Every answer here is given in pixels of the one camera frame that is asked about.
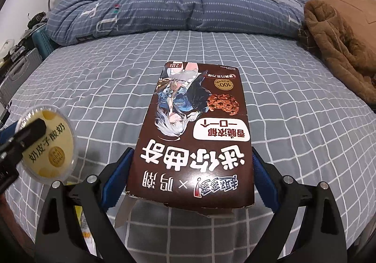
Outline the yellow yogurt cup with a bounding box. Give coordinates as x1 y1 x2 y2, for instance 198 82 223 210
16 106 77 181

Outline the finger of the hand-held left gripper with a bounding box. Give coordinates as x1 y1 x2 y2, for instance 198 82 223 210
0 118 47 164
0 125 20 149

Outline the yellow white packet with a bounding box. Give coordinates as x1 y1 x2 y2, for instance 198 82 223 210
73 206 97 255

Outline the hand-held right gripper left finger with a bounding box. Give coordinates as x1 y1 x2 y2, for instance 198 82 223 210
34 148 136 263

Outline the grey suitcase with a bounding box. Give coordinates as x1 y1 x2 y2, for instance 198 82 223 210
0 48 43 105

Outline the teal suitcase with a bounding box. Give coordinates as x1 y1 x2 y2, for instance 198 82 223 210
32 28 58 58

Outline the brown fleece coat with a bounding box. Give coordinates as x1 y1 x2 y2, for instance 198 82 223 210
298 0 376 111

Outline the brown cookie box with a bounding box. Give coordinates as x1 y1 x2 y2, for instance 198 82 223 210
114 61 255 228

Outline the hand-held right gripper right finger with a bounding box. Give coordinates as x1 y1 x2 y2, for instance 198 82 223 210
252 148 345 263

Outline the black clutter on suitcase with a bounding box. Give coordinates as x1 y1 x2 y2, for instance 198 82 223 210
28 12 49 26

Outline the blue checked duvet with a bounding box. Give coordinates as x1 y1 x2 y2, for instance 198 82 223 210
47 0 306 46

